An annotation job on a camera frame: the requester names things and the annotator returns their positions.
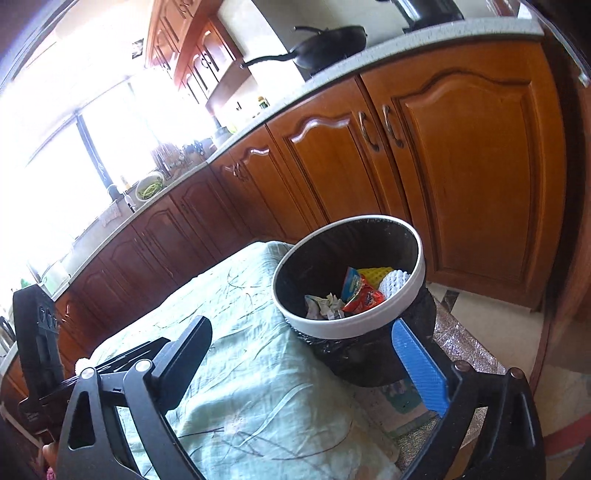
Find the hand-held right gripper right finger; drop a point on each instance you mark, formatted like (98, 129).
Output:
(422, 364)

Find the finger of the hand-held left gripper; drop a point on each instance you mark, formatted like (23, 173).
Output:
(134, 353)

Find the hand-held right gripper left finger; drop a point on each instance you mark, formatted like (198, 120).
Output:
(184, 364)

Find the white-rimmed bin with black bag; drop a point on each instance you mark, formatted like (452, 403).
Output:
(360, 323)

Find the large white foam fruit net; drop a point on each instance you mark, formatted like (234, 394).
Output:
(395, 284)

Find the red snack packet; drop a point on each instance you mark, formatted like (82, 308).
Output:
(364, 297)

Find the yellow foam fruit net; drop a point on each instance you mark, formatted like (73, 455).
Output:
(374, 275)

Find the blue snack packet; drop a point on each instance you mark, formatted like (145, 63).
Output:
(352, 281)

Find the white tissue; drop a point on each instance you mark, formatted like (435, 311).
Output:
(328, 304)

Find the steel kettle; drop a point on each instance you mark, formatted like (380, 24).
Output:
(5, 332)

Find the silver floor mat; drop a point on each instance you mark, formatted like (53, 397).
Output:
(461, 341)

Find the white lidded container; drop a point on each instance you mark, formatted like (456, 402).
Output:
(57, 277)

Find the light green floral tablecloth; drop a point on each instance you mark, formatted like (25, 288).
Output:
(258, 392)

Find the kitchen window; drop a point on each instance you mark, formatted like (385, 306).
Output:
(60, 184)

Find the sink faucet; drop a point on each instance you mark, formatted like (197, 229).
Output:
(113, 190)

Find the bowl of green vegetables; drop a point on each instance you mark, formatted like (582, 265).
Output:
(150, 187)

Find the yellow bottle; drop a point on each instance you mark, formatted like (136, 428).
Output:
(123, 182)

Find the wooden utensil rack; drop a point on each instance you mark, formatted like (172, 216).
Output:
(166, 157)

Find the wooden kitchen base cabinets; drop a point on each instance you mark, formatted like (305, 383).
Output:
(461, 161)

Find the steel pot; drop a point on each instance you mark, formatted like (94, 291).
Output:
(221, 136)

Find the speckled kitchen countertop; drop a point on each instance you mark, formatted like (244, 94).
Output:
(323, 83)

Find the black wok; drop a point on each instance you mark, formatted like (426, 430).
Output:
(332, 46)

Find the black kitchen appliance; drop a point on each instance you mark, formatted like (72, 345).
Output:
(429, 14)

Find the wooden wall cabinets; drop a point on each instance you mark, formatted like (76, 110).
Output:
(194, 46)

